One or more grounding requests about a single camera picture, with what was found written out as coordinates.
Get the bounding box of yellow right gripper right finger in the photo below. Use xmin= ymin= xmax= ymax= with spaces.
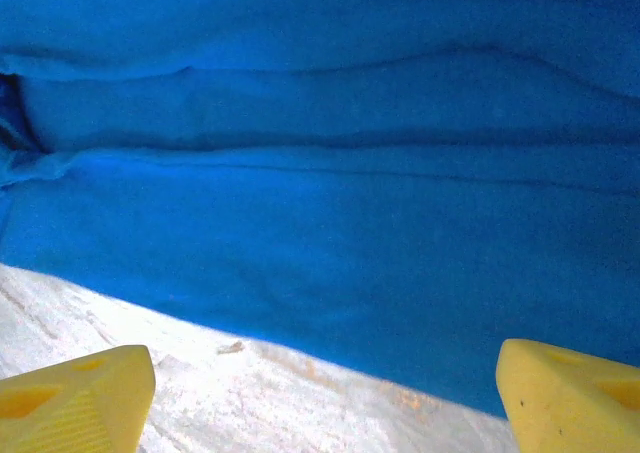
xmin=495 ymin=338 xmax=640 ymax=453

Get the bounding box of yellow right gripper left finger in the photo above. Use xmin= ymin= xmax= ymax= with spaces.
xmin=0 ymin=343 xmax=157 ymax=453

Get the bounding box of blue printed t-shirt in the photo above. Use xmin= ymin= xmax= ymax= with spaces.
xmin=0 ymin=0 xmax=640 ymax=420

